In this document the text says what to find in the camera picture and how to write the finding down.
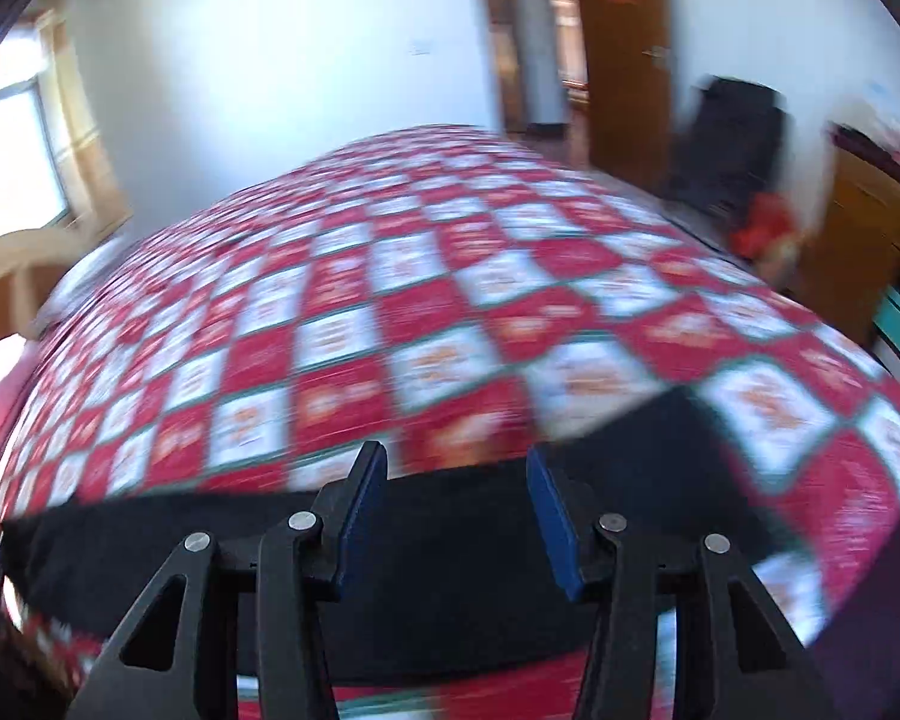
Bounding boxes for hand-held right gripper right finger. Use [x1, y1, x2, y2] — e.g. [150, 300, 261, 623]
[526, 446, 833, 720]

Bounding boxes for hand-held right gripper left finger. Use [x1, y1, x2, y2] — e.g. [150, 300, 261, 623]
[66, 441, 389, 720]

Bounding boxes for black pants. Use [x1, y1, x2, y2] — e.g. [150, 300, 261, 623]
[0, 382, 788, 672]

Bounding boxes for red checkered printed blanket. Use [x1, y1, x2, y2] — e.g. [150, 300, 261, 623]
[0, 124, 900, 720]

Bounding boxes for person's dark purple clothing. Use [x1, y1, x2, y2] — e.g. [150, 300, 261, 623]
[802, 382, 900, 720]

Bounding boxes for red bag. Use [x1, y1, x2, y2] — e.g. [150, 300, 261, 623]
[731, 191, 796, 260]

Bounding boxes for black chair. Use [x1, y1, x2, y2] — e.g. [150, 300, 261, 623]
[667, 75, 788, 233]

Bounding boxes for wooden cabinet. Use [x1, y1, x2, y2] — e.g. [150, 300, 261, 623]
[791, 124, 900, 346]

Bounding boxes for cream wooden headboard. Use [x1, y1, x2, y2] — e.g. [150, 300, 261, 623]
[0, 229, 132, 346]

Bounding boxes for brown wooden door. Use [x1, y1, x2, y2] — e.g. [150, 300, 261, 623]
[566, 0, 676, 173]

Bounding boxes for beige patterned curtain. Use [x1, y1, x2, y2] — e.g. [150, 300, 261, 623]
[41, 11, 132, 233]

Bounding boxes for window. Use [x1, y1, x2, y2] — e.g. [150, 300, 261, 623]
[0, 15, 72, 248]

